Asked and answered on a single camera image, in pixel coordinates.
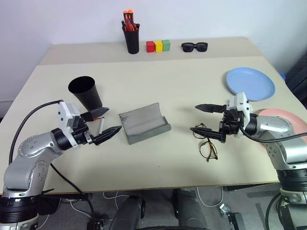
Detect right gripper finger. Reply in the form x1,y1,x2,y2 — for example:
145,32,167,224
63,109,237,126
189,127,227,144
195,103,226,114

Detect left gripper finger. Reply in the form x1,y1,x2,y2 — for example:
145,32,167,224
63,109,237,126
80,107,110,122
92,126,123,146

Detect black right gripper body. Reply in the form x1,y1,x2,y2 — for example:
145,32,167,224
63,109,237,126
218,104,242,140

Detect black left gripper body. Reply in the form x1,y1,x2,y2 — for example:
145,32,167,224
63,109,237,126
71,119,95,146

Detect white marker pen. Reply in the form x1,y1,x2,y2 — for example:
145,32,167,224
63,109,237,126
96,117,106,136

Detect tortoiseshell eyeglasses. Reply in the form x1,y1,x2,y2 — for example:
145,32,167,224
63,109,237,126
192,123,219,162

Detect empty black cup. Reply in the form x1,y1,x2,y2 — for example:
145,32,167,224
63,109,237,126
68,76,103,112

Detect open grey glasses case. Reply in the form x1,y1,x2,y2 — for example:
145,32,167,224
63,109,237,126
118,102,172,145

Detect blue plate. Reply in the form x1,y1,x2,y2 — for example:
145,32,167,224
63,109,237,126
225,67,276,102

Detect black sunglasses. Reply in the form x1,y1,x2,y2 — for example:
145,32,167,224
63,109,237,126
181,42,208,53

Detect pink plate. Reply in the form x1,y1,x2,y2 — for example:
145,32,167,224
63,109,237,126
257,108,307,145

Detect dark grey rounded shape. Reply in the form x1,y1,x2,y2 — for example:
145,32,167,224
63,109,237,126
172,187,209,230
112,194,146,230

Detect black pen holder cup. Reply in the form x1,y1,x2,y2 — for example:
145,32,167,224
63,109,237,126
122,23,141,55

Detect yellow block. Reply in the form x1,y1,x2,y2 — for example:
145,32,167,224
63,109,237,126
153,40,165,53

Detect black ribbed object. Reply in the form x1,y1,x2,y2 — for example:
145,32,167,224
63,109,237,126
284,53,307,108

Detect black floor box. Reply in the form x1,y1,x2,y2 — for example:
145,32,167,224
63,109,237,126
227,212,246,230

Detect red pen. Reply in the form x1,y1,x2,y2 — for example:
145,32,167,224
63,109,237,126
125,19,138,32

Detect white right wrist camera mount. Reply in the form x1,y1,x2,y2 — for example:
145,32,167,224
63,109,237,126
227,92,253,138

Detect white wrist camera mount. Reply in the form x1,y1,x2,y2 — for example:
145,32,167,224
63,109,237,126
58,101,81,135
227,92,253,138

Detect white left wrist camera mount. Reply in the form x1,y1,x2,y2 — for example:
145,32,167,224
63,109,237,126
58,101,81,135

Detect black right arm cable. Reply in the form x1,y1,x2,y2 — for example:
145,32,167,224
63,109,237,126
239,126,307,144

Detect white floor cable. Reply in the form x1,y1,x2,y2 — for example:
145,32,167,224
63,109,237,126
102,191,127,207
196,186,224,207

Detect small metal bracket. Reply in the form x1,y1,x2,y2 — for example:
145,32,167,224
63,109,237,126
219,203,232,218

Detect black floor cable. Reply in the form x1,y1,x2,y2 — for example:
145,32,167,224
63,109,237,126
265,192,283,230

